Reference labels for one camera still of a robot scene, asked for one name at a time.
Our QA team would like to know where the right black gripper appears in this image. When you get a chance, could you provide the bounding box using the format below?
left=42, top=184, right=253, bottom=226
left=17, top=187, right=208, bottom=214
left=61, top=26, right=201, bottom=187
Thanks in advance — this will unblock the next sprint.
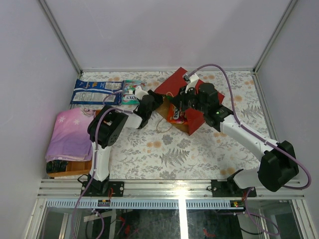
left=169, top=85, right=207, bottom=115

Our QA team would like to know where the orange candy bag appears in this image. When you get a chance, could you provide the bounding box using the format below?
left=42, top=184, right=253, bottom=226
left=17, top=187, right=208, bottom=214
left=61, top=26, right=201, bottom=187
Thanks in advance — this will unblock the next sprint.
left=166, top=104, right=188, bottom=124

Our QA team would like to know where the green Fox's candy bag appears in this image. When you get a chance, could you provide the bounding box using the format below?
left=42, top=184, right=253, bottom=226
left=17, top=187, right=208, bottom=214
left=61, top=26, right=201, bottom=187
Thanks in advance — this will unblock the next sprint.
left=122, top=80, right=146, bottom=105

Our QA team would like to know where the blue chips bag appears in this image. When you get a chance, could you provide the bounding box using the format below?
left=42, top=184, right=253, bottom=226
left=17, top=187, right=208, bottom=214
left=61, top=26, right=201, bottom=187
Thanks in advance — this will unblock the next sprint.
left=70, top=79, right=124, bottom=106

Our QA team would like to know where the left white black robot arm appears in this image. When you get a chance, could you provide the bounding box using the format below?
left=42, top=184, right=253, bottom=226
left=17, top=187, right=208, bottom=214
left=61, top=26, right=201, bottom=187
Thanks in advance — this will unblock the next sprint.
left=82, top=88, right=163, bottom=197

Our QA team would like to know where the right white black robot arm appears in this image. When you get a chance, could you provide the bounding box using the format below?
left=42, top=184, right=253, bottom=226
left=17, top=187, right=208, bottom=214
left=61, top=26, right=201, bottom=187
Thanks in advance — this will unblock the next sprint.
left=170, top=83, right=299, bottom=197

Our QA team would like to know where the floral table mat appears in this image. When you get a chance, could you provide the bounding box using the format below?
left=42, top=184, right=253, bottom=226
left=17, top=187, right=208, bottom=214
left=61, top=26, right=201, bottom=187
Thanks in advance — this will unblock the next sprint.
left=74, top=71, right=286, bottom=180

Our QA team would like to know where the pink folded cloth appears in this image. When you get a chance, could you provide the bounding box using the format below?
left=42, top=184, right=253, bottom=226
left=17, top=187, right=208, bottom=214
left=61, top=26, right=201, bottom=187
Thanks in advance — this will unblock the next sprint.
left=45, top=108, right=95, bottom=162

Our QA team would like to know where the wooden organizer tray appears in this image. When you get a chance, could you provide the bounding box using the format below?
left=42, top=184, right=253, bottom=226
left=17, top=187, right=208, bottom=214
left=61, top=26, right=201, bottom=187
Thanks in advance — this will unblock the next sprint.
left=47, top=109, right=102, bottom=179

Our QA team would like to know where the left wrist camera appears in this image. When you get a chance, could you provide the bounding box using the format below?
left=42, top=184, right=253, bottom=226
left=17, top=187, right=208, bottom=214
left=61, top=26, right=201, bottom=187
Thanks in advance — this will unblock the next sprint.
left=129, top=86, right=148, bottom=100

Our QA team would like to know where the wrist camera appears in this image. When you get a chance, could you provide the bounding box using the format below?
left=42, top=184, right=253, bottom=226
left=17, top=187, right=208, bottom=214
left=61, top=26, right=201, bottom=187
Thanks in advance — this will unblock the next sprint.
left=129, top=86, right=148, bottom=100
left=183, top=73, right=199, bottom=93

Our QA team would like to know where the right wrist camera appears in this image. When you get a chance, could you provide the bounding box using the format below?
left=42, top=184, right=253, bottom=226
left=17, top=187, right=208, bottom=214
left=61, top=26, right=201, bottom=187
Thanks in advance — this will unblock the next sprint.
left=183, top=73, right=199, bottom=93

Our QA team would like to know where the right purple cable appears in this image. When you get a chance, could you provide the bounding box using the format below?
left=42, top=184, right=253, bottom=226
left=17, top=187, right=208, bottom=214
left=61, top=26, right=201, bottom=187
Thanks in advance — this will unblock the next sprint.
left=185, top=64, right=312, bottom=236

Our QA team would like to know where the purple cable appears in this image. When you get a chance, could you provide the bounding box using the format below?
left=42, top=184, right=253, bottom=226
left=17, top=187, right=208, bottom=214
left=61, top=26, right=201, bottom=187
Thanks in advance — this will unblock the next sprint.
left=185, top=64, right=312, bottom=236
left=71, top=89, right=140, bottom=239

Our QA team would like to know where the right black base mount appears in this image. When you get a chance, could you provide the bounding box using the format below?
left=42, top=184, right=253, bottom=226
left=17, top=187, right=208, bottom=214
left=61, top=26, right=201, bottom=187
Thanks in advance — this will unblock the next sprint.
left=211, top=180, right=249, bottom=198

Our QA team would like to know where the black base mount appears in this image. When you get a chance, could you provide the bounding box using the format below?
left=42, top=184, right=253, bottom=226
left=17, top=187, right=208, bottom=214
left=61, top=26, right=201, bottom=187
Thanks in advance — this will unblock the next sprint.
left=83, top=180, right=125, bottom=197
left=211, top=180, right=249, bottom=198

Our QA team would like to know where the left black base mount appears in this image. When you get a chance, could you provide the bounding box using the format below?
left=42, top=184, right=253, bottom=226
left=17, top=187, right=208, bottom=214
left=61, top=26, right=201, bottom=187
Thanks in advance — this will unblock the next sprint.
left=83, top=180, right=125, bottom=197

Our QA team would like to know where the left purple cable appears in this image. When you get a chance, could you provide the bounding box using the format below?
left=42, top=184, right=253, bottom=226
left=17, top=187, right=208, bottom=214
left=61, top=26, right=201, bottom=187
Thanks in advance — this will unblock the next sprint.
left=71, top=89, right=140, bottom=239

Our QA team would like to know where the white slotted cable duct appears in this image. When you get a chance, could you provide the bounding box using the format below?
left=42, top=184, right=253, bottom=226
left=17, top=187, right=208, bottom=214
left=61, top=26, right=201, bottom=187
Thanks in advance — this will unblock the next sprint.
left=47, top=199, right=245, bottom=210

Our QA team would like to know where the aluminium front rail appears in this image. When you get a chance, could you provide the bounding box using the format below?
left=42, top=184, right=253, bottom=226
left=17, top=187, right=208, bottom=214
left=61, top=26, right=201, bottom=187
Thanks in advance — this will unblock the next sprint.
left=37, top=179, right=305, bottom=200

